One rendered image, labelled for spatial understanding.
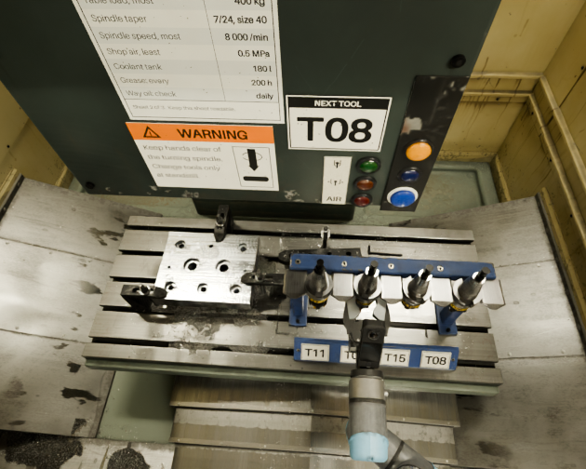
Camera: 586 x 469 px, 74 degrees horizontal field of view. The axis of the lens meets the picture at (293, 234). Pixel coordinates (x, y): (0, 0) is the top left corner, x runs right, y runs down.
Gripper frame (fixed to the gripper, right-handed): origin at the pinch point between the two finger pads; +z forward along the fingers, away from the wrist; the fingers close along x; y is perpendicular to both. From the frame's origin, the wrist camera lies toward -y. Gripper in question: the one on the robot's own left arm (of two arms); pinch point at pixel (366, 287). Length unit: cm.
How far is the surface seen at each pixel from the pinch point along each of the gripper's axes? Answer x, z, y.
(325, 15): -11, -5, -68
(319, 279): -10.9, -2.2, -8.3
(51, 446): -93, -38, 51
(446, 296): 17.4, -2.2, -2.1
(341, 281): -5.7, 0.1, -2.2
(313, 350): -11.5, -9.8, 24.7
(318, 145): -12, -6, -54
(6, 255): -124, 21, 37
